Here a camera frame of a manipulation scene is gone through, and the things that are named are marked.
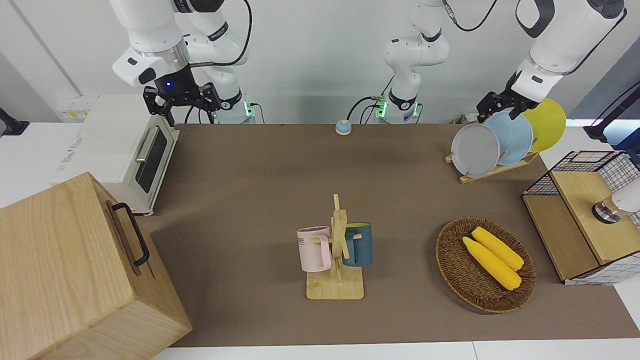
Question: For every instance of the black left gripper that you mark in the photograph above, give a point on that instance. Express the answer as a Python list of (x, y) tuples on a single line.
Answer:
[(502, 100)]

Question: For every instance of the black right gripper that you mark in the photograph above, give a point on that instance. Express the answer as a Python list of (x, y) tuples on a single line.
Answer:
[(175, 85)]

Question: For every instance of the gray plate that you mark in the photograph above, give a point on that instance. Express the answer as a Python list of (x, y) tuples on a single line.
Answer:
[(475, 150)]

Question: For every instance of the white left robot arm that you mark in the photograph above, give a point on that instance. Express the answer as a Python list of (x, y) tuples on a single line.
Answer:
[(415, 52)]

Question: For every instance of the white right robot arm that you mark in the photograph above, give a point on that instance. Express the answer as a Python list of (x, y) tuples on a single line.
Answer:
[(150, 30)]

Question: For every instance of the light blue plate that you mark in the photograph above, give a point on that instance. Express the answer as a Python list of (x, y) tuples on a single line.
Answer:
[(515, 140)]

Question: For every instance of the yellow plate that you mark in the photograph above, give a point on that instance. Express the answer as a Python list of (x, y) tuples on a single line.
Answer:
[(550, 125)]

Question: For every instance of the wooden plate rack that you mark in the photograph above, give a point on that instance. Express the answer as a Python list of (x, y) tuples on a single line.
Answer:
[(492, 172)]

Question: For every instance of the white toaster oven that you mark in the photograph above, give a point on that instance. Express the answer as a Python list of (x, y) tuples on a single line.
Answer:
[(110, 145)]

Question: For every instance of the white socket box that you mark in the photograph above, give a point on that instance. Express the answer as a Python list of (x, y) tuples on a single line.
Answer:
[(75, 111)]

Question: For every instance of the brown table mat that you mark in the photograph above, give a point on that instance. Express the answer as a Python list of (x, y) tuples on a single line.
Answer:
[(250, 200)]

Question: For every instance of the yellow corn cob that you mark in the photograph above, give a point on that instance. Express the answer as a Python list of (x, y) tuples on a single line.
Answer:
[(490, 262), (497, 247)]

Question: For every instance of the small metal cup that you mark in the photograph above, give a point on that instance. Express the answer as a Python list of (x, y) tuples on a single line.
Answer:
[(627, 197)]

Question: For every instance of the blue call bell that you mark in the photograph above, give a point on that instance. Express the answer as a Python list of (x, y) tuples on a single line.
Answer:
[(343, 128)]

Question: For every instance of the brown wicker basket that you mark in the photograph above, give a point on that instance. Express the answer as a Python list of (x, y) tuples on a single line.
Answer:
[(460, 270)]

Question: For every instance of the dark blue mug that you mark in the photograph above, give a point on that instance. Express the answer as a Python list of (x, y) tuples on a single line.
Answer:
[(361, 247)]

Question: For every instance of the pink mug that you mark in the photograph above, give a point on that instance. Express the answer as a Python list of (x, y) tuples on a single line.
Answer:
[(312, 252)]

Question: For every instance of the light wooden box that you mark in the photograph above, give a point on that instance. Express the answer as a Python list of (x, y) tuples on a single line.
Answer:
[(60, 270)]

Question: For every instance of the wooden mug tree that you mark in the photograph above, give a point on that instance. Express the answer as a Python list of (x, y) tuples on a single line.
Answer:
[(335, 288)]

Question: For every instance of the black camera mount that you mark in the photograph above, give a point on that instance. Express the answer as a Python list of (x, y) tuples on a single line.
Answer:
[(12, 127)]

